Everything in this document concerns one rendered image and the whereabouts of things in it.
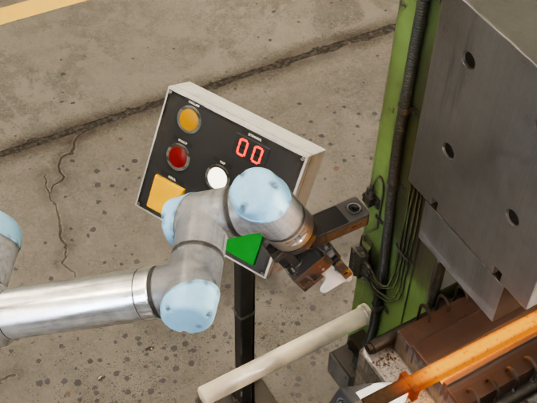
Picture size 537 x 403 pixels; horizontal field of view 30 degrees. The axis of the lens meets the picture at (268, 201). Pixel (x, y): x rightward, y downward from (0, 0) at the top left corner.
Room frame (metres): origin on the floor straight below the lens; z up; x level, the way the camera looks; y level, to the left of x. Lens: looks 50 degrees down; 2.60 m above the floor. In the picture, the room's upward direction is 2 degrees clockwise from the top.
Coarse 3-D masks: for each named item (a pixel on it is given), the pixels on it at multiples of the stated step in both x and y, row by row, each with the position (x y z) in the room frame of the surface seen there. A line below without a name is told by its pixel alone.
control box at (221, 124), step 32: (192, 96) 1.46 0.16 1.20; (160, 128) 1.44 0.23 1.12; (224, 128) 1.39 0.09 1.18; (256, 128) 1.38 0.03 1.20; (160, 160) 1.41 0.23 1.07; (192, 160) 1.38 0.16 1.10; (224, 160) 1.36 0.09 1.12; (256, 160) 1.33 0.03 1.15; (288, 160) 1.31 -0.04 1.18; (320, 160) 1.34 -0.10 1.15
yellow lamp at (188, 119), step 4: (184, 112) 1.44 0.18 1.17; (188, 112) 1.44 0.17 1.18; (192, 112) 1.43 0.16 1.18; (180, 116) 1.44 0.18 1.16; (184, 116) 1.44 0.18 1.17; (188, 116) 1.43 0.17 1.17; (192, 116) 1.43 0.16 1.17; (196, 116) 1.43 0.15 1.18; (180, 120) 1.44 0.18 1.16; (184, 120) 1.43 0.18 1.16; (188, 120) 1.43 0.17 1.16; (192, 120) 1.43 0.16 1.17; (196, 120) 1.42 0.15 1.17; (184, 124) 1.43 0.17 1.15; (188, 124) 1.42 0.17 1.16; (192, 124) 1.42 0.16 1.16; (196, 124) 1.42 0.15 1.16; (184, 128) 1.42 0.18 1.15; (188, 128) 1.42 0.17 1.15; (192, 128) 1.42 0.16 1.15
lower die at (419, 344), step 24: (456, 312) 1.11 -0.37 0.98; (480, 312) 1.10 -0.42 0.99; (528, 312) 1.10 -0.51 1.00; (408, 336) 1.05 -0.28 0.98; (432, 336) 1.04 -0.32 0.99; (456, 336) 1.05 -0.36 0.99; (480, 336) 1.04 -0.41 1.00; (528, 336) 1.04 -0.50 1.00; (408, 360) 1.02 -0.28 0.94; (432, 360) 0.99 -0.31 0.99; (504, 360) 0.99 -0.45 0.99; (528, 360) 1.00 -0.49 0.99; (456, 384) 0.94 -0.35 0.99; (480, 384) 0.94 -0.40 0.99; (504, 384) 0.94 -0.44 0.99
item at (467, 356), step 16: (528, 320) 1.07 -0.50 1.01; (496, 336) 1.03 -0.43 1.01; (512, 336) 1.03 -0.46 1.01; (464, 352) 0.99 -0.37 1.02; (480, 352) 0.99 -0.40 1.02; (432, 368) 0.96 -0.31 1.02; (448, 368) 0.96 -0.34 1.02; (400, 384) 0.92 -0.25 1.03; (416, 384) 0.92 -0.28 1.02; (432, 384) 0.93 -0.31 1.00; (368, 400) 0.88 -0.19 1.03; (384, 400) 0.88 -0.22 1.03
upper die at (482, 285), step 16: (432, 208) 1.05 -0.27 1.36; (432, 224) 1.04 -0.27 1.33; (432, 240) 1.03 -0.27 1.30; (448, 240) 1.00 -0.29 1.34; (448, 256) 1.00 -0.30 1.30; (464, 256) 0.97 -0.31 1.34; (464, 272) 0.96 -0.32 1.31; (480, 272) 0.93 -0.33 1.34; (496, 272) 0.92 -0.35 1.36; (464, 288) 0.95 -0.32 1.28; (480, 288) 0.93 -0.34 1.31; (496, 288) 0.90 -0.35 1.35; (480, 304) 0.92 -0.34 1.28; (496, 304) 0.89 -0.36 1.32; (512, 304) 0.91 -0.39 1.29
